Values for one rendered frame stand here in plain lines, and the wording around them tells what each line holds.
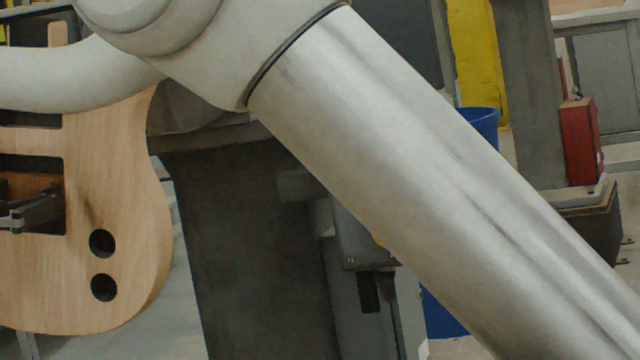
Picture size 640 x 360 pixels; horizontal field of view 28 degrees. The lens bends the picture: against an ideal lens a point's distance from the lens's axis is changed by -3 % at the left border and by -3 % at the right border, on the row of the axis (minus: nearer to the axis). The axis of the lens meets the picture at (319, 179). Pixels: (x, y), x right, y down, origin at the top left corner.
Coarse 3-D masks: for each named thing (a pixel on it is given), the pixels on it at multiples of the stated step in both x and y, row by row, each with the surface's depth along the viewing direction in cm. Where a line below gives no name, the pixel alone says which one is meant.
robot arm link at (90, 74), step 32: (0, 64) 118; (32, 64) 117; (64, 64) 115; (96, 64) 113; (128, 64) 112; (0, 96) 119; (32, 96) 117; (64, 96) 116; (96, 96) 115; (128, 96) 116
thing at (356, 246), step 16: (448, 96) 170; (336, 208) 168; (336, 224) 169; (352, 224) 168; (336, 240) 170; (352, 240) 169; (368, 240) 168; (352, 256) 169; (368, 256) 169; (384, 256) 168; (384, 272) 173; (384, 288) 173
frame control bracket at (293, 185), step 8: (280, 176) 181; (288, 176) 180; (296, 176) 180; (304, 176) 180; (312, 176) 179; (280, 184) 181; (288, 184) 181; (296, 184) 180; (304, 184) 180; (312, 184) 180; (320, 184) 179; (280, 192) 181; (288, 192) 181; (296, 192) 180; (304, 192) 180; (312, 192) 180; (320, 192) 179; (288, 200) 181; (296, 200) 181; (304, 200) 181
